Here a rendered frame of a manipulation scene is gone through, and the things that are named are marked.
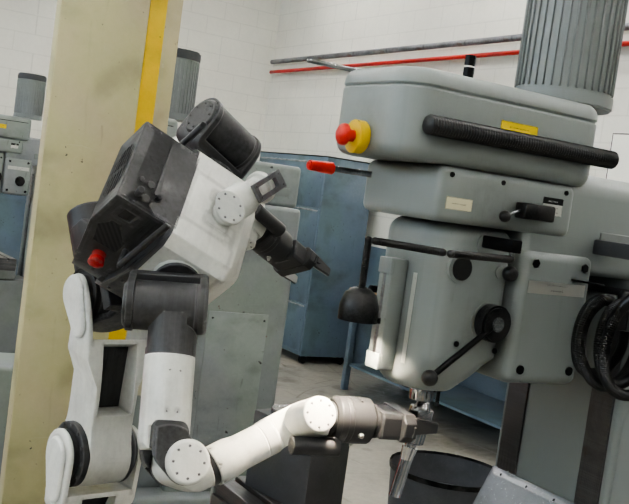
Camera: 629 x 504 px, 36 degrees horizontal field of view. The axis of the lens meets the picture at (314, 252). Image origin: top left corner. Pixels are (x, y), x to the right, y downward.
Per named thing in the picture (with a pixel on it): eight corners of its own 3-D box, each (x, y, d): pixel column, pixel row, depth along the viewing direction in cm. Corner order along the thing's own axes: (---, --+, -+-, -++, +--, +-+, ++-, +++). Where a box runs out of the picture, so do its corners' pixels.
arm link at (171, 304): (128, 350, 166) (135, 274, 169) (130, 358, 174) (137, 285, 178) (196, 354, 167) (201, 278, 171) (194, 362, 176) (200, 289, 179)
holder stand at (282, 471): (302, 515, 216) (314, 428, 215) (244, 484, 232) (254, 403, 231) (341, 509, 224) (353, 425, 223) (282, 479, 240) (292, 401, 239)
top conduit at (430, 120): (432, 134, 159) (435, 113, 159) (417, 134, 163) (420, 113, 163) (618, 169, 182) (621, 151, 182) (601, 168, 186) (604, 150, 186)
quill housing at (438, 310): (417, 397, 173) (443, 222, 171) (355, 371, 190) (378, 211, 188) (497, 398, 182) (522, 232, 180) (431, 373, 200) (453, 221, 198)
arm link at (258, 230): (249, 264, 230) (218, 239, 223) (258, 228, 236) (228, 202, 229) (285, 255, 224) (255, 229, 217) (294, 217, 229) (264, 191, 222)
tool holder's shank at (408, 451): (400, 438, 187) (383, 492, 187) (414, 444, 185) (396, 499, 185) (409, 438, 189) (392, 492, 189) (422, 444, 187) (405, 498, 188)
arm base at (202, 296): (119, 348, 172) (121, 298, 166) (127, 304, 182) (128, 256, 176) (203, 353, 174) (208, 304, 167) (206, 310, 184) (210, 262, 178)
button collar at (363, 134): (359, 153, 169) (364, 119, 168) (341, 151, 174) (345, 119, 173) (368, 154, 170) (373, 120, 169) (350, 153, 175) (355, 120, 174)
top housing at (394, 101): (401, 156, 161) (415, 61, 160) (322, 151, 183) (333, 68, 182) (597, 189, 185) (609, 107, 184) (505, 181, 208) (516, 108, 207)
